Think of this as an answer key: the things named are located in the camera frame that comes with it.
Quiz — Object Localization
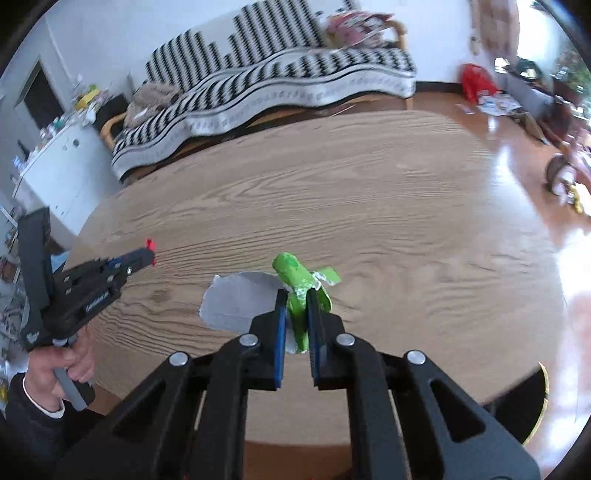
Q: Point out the black bin with gold rim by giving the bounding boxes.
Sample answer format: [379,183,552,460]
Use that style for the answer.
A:
[480,362,550,446]

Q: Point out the person's left forearm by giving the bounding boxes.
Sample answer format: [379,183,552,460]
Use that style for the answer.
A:
[0,371,116,480]

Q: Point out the pink children's tricycle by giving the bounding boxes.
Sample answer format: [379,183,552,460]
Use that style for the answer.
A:
[545,124,591,199]

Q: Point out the silver foil sheet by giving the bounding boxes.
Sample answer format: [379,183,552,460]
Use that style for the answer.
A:
[199,270,296,354]

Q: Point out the dark door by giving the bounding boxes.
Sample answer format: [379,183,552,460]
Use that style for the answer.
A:
[23,60,65,130]

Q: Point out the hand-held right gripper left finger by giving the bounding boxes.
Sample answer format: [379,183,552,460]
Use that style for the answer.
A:
[53,288,289,480]

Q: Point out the brown plush cloth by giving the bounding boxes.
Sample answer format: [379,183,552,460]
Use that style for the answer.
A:
[124,83,183,130]

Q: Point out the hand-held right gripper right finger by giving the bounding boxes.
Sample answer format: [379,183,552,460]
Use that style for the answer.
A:
[306,286,542,480]

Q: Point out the pink printed bag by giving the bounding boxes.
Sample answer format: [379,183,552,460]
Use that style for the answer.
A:
[323,9,393,47]

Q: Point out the potted plants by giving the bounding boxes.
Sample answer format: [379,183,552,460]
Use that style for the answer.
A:
[554,46,591,93]

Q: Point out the white cabinet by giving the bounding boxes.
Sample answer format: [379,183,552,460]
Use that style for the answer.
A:
[11,122,123,236]

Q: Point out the flat cardboard piece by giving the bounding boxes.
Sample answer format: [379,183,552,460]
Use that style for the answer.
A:
[512,111,548,141]

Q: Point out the printed paper leaflets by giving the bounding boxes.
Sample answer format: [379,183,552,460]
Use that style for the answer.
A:
[478,92,525,116]

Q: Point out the person's left hand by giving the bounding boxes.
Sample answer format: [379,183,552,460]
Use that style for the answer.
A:
[23,332,98,414]

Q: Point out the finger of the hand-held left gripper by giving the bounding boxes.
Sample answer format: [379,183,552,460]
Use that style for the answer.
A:
[58,247,155,325]

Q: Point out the beige hanging decoration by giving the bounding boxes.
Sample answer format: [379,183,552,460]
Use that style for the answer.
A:
[471,0,515,61]

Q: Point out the red plastic bag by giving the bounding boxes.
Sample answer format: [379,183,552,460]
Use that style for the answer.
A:
[462,64,499,104]

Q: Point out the green snack wrapper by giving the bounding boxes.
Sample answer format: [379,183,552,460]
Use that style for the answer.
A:
[271,251,343,355]

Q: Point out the wooden sofa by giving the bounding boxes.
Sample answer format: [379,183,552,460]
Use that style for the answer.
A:
[100,18,409,185]

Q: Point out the yellow green toy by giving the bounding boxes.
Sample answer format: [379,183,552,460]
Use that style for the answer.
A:
[76,85,100,109]

